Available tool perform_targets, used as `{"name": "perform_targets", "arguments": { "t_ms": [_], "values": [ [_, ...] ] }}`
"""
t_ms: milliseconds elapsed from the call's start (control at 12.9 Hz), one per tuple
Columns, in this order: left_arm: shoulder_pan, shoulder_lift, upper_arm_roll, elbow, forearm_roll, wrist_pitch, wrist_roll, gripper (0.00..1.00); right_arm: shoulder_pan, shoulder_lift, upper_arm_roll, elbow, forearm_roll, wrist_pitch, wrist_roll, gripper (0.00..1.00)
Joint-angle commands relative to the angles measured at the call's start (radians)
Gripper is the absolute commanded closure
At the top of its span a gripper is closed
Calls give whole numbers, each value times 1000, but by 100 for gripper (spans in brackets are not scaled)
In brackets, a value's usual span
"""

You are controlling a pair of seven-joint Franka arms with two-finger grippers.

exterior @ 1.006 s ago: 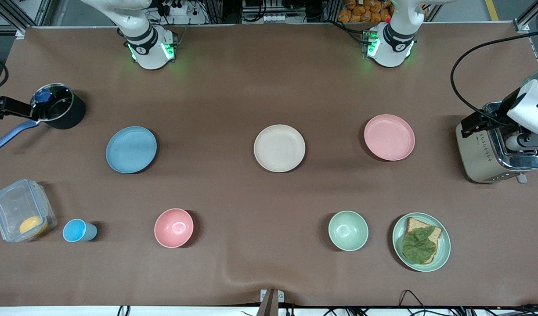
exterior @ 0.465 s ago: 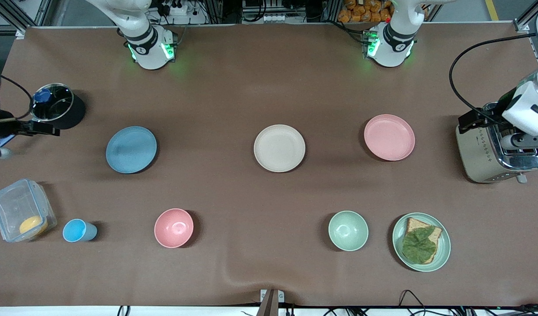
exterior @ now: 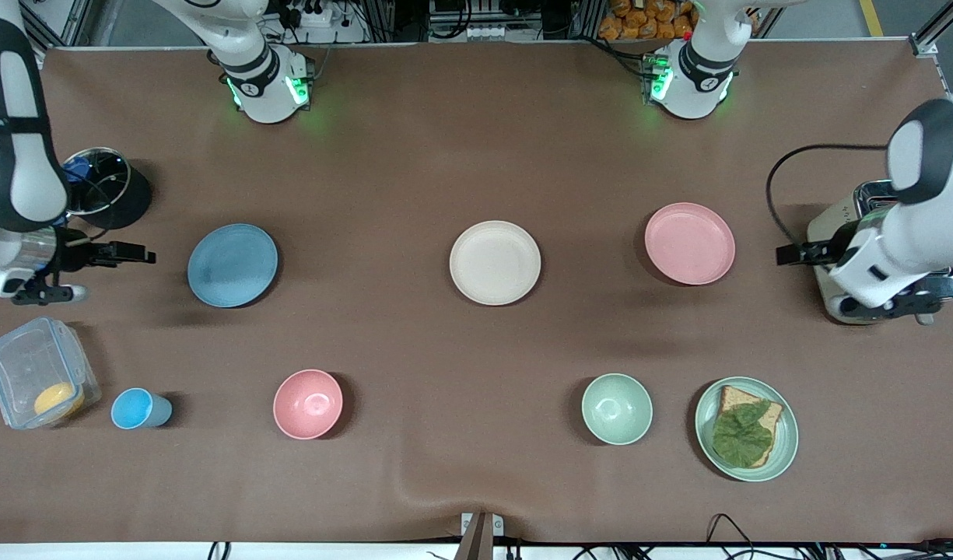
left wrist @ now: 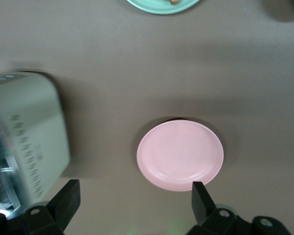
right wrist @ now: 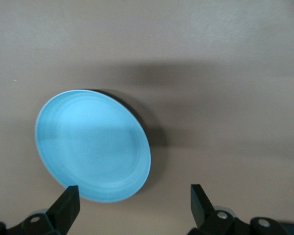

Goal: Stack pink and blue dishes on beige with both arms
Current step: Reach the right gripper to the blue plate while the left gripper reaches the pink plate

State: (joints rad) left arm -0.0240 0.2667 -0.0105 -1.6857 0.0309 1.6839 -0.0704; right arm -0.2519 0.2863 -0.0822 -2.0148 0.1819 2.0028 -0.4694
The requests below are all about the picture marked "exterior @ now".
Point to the beige chrome toaster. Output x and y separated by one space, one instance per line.
826 225

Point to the toasted bread slice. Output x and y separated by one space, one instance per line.
731 397

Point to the clear plastic lidded container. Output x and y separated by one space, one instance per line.
25 362

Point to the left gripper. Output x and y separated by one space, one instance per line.
824 250

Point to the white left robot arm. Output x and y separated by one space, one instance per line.
919 225

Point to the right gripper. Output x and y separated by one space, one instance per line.
82 256

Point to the beige plate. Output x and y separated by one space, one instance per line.
495 263

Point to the pink plate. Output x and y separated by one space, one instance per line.
690 243

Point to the brown table cover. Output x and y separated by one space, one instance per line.
445 155

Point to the green lettuce leaf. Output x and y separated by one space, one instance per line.
742 435

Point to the green plate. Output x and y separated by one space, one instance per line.
786 435

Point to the pink bowl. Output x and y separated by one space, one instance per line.
308 404

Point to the orange round food piece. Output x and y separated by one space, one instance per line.
58 399

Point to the orange snack bags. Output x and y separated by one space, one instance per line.
647 19

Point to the blue plate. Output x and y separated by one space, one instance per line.
232 266

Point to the blue cup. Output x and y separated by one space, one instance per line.
138 409

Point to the aluminium frame profile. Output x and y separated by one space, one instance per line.
939 27
56 22

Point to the black cylindrical holder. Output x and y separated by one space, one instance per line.
130 198

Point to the white power strip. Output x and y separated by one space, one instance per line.
314 14

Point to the green bowl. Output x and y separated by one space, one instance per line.
617 409

